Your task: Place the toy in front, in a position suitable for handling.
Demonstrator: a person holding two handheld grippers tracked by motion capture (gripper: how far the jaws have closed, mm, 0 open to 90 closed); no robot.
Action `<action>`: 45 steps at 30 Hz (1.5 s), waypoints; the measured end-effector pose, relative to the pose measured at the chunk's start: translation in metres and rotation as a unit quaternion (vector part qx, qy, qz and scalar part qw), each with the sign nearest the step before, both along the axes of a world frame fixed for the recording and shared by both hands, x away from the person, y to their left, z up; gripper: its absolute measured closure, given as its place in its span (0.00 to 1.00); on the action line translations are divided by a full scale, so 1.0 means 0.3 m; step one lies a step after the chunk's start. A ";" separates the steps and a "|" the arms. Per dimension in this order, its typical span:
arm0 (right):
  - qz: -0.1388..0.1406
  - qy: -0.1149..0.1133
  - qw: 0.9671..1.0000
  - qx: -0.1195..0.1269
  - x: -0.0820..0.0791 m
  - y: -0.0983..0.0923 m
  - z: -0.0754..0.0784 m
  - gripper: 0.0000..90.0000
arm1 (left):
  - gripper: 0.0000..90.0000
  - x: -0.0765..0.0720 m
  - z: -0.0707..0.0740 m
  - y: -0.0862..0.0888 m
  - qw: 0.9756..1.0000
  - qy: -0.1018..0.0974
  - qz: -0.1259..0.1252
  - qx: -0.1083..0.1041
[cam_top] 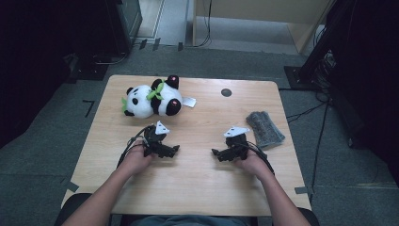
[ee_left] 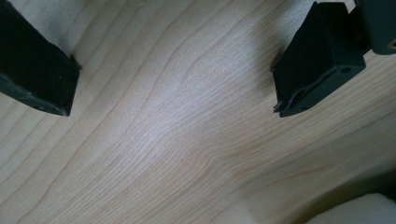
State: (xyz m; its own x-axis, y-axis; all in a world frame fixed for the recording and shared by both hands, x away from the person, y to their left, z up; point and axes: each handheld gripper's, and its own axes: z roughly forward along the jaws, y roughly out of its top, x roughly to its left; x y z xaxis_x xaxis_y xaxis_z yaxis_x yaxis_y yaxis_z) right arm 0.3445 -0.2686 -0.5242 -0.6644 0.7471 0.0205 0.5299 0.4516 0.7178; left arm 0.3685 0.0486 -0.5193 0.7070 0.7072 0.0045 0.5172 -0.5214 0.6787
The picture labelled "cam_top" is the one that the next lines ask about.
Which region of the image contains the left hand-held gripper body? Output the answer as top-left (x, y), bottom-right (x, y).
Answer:
top-left (143, 121), bottom-right (172, 158)

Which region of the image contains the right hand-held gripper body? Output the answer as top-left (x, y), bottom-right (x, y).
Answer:
top-left (223, 126), bottom-right (251, 160)

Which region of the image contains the grey fluffy cloth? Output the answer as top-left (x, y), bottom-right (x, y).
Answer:
top-left (245, 110), bottom-right (286, 150)

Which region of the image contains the panda plush toy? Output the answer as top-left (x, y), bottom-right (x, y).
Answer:
top-left (120, 74), bottom-right (198, 120)

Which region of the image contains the person's right hand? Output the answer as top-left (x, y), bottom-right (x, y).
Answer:
top-left (233, 150), bottom-right (273, 182)

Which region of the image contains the person's left hand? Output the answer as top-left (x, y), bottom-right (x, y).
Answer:
top-left (120, 140), bottom-right (155, 177)

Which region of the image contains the person's blue-grey clothing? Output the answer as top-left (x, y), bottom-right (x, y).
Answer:
top-left (129, 214), bottom-right (249, 226)

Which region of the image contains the black corner tape mark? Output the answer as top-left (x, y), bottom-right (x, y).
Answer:
top-left (82, 99), bottom-right (96, 119)

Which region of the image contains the grey tape strip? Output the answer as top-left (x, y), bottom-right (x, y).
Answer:
top-left (60, 177), bottom-right (80, 193)
top-left (294, 186), bottom-right (315, 195)

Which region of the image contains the black metal stand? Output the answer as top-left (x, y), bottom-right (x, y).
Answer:
top-left (283, 0), bottom-right (349, 92)

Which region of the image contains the dark curtain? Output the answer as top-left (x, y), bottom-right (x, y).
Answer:
top-left (326, 0), bottom-right (399, 189)
top-left (0, 0), bottom-right (111, 149)

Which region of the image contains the light wooden cabinet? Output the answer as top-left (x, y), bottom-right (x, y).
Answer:
top-left (191, 0), bottom-right (334, 55)

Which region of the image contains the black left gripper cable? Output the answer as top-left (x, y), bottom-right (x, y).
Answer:
top-left (116, 124), bottom-right (152, 170)

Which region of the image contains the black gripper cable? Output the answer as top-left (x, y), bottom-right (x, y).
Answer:
top-left (244, 140), bottom-right (277, 176)
top-left (116, 124), bottom-right (152, 170)

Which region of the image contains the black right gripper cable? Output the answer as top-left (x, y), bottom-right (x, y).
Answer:
top-left (244, 140), bottom-right (277, 176)

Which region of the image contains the black floor cable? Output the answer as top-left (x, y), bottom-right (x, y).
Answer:
top-left (285, 90), bottom-right (332, 193)

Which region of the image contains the black floor base plate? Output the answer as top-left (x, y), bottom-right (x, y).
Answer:
top-left (63, 52), bottom-right (110, 85)

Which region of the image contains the black hanging cable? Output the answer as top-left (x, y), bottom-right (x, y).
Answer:
top-left (192, 0), bottom-right (214, 49)

